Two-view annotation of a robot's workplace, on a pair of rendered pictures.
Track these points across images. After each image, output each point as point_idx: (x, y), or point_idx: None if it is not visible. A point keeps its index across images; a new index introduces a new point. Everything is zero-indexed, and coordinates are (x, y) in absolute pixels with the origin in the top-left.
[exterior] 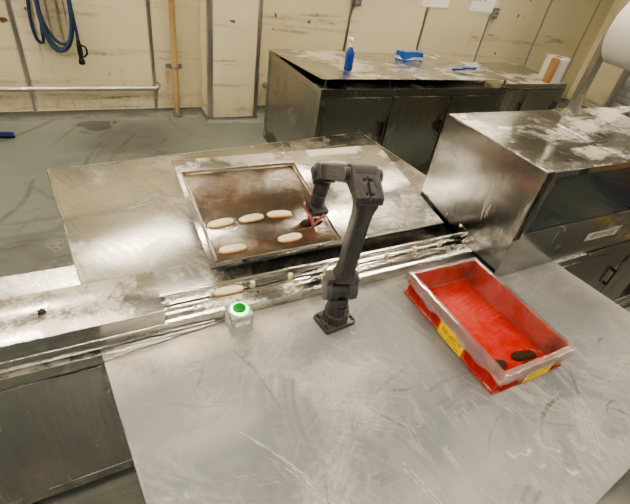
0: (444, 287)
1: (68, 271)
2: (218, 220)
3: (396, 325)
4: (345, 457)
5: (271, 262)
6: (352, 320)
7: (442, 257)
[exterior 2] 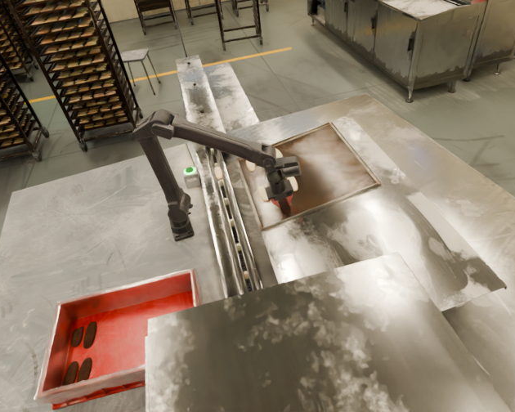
0: None
1: (254, 122)
2: (277, 151)
3: (163, 270)
4: (88, 222)
5: None
6: (175, 237)
7: None
